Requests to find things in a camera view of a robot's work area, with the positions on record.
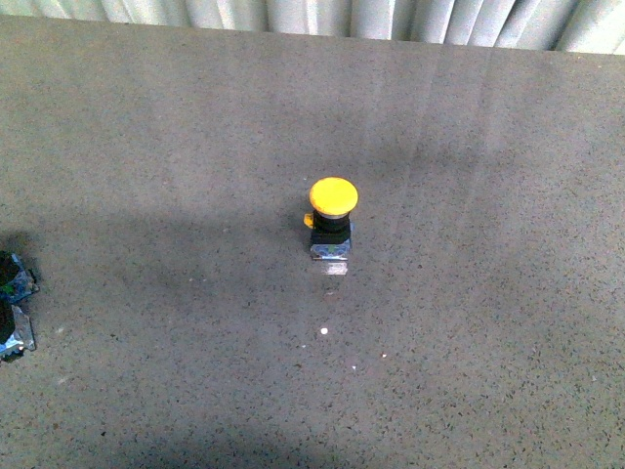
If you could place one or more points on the push button switch base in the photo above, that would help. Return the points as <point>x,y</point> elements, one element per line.
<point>16,332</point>
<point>17,282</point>

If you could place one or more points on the yellow mushroom push button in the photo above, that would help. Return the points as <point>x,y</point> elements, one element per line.
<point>332,200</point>

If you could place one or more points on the lower push button switch base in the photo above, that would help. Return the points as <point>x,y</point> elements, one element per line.
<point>16,332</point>

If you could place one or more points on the upper push button switch base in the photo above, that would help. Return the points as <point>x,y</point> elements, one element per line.
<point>17,282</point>

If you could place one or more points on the white pleated curtain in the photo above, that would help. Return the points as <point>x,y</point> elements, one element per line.
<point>595,27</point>

